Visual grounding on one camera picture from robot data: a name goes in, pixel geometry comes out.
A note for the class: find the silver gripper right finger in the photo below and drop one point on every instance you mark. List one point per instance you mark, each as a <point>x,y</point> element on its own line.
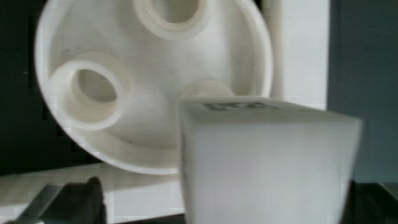
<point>372,204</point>

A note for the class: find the white U-shaped fence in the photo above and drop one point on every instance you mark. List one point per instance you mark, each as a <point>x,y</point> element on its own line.
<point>42,156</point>

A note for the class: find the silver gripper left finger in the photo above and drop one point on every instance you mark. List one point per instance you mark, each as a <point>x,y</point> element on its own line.
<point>68,204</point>

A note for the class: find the white stool leg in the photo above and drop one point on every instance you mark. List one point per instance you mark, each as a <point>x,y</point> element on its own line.
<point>267,155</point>

